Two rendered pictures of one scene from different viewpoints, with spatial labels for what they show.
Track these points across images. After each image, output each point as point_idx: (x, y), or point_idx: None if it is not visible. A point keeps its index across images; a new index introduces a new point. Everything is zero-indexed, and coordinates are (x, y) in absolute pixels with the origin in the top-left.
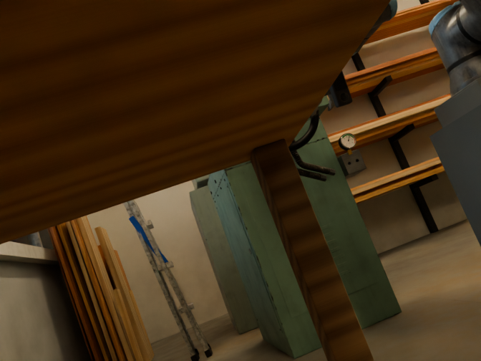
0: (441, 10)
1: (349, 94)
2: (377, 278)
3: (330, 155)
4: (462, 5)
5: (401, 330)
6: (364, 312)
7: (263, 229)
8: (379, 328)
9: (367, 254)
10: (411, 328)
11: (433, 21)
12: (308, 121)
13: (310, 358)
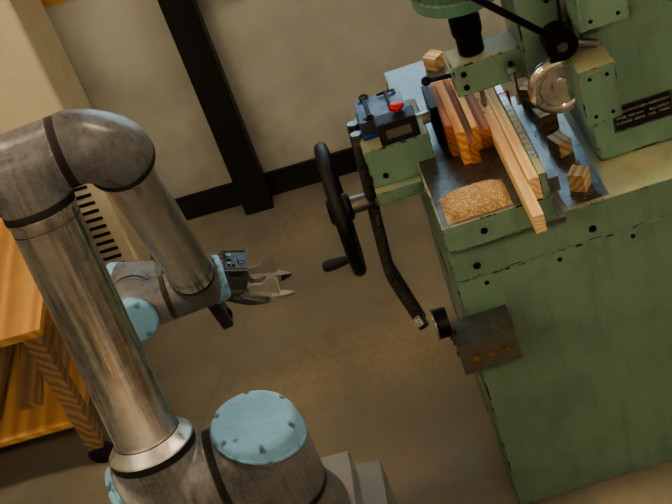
0: (225, 402)
1: (219, 323)
2: (503, 454)
3: (460, 302)
4: (197, 432)
5: (425, 492)
6: (501, 450)
7: (440, 262)
8: (475, 472)
9: (495, 427)
10: (416, 503)
11: (245, 394)
12: (440, 236)
13: (452, 396)
